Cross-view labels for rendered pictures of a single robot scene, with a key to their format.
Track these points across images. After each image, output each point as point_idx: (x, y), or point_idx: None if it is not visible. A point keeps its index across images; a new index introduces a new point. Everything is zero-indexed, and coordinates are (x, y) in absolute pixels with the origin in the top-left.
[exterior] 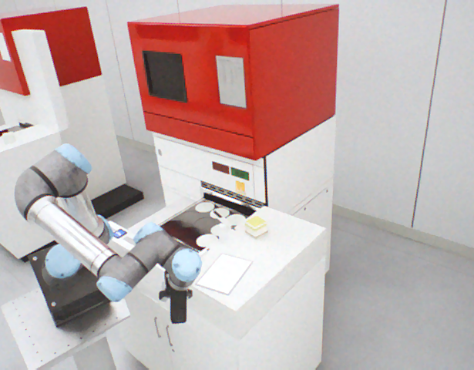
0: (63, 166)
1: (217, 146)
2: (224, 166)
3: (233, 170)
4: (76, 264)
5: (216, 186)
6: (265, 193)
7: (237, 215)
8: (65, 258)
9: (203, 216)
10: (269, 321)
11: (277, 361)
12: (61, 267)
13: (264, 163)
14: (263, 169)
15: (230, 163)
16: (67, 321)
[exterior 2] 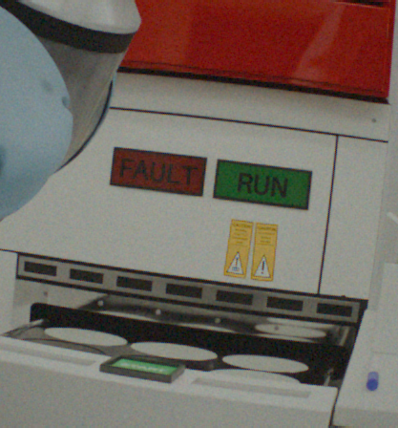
0: None
1: (199, 53)
2: (184, 159)
3: (228, 174)
4: (66, 125)
5: (111, 266)
6: (374, 258)
7: (253, 356)
8: (2, 69)
9: (123, 353)
10: None
11: None
12: None
13: (388, 129)
14: (385, 151)
15: (219, 145)
16: None
